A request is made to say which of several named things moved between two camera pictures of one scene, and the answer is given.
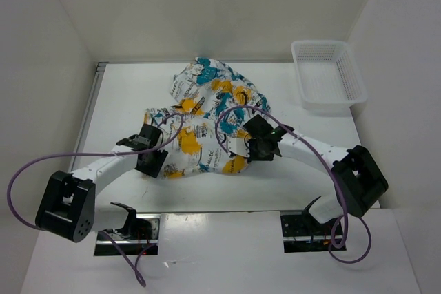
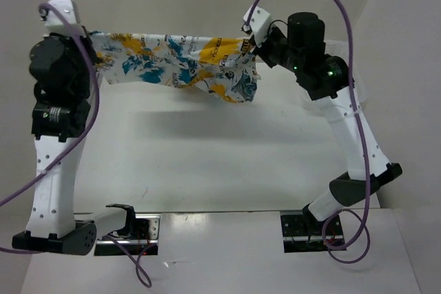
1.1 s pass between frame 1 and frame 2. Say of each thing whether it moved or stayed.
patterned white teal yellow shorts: moved
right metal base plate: stayed
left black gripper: moved
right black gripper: moved
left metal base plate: stayed
